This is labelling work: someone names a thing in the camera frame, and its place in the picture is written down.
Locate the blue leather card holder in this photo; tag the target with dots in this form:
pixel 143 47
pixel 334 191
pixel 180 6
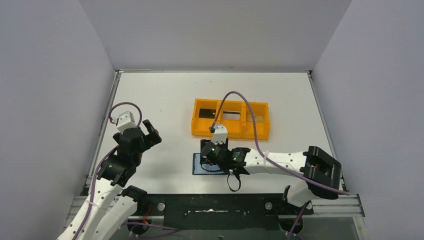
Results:
pixel 200 168

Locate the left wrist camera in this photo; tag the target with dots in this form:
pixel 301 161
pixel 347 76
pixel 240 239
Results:
pixel 125 121

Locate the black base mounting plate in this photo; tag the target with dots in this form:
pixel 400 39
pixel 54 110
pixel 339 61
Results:
pixel 231 211

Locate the orange three-compartment tray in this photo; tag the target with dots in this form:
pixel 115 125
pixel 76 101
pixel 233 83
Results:
pixel 233 115

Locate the black VIP credit card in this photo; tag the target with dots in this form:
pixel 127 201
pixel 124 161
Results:
pixel 206 113

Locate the aluminium frame rail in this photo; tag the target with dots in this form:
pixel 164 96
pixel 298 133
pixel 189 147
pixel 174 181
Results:
pixel 344 206

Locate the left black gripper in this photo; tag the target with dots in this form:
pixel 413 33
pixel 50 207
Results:
pixel 145 135

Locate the gold credit card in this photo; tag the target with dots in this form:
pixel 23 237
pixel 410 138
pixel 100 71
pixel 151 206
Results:
pixel 258 118

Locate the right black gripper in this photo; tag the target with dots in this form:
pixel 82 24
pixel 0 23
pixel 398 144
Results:
pixel 224 145

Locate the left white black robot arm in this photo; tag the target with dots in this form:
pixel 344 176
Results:
pixel 110 202

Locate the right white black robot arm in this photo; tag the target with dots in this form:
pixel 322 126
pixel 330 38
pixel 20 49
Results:
pixel 319 172

